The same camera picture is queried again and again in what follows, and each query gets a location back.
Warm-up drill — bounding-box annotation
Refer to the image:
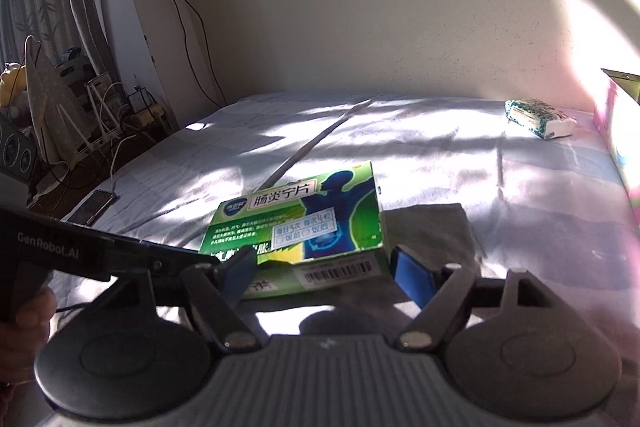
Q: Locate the smartphone on bed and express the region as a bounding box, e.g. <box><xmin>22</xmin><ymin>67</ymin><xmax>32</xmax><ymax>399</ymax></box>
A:
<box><xmin>67</xmin><ymin>190</ymin><xmax>118</xmax><ymax>228</ymax></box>

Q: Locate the green medicine box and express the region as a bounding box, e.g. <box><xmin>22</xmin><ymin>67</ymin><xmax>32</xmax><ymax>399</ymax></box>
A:
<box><xmin>200</xmin><ymin>161</ymin><xmax>388</xmax><ymax>300</ymax></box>

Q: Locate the person's left hand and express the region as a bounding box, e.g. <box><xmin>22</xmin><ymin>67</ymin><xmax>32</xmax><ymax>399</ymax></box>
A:
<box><xmin>1</xmin><ymin>286</ymin><xmax>56</xmax><ymax>385</ymax></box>

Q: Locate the tissue pack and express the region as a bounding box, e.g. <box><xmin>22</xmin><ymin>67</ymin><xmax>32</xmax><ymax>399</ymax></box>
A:
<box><xmin>504</xmin><ymin>98</ymin><xmax>576</xmax><ymax>141</ymax></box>

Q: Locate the black wall cable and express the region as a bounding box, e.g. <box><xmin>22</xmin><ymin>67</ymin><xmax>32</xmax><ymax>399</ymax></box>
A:
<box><xmin>124</xmin><ymin>0</ymin><xmax>229</xmax><ymax>108</ymax></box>

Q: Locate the pink macaron biscuit tin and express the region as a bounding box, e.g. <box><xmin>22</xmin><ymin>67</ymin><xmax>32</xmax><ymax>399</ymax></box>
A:
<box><xmin>592</xmin><ymin>68</ymin><xmax>639</xmax><ymax>221</ymax></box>

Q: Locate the light bed sheet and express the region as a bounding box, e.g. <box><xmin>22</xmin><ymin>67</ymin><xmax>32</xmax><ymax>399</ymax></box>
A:
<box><xmin>36</xmin><ymin>93</ymin><xmax>639</xmax><ymax>426</ymax></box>

